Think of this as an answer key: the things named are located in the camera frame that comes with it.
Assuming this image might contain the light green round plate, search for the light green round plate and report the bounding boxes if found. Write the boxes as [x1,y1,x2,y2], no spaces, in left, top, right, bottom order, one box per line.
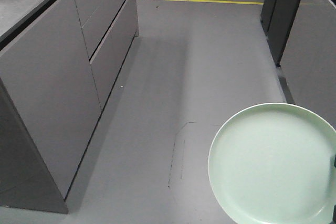
[207,103,335,223]

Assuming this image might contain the grey kitchen island cabinet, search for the grey kitchen island cabinet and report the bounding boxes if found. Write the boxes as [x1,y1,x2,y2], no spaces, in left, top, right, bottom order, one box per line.
[1,0,139,214]

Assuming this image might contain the dark grey tall cabinet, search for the dark grey tall cabinet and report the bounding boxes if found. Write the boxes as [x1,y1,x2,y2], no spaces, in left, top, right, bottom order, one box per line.
[260,0,335,125]

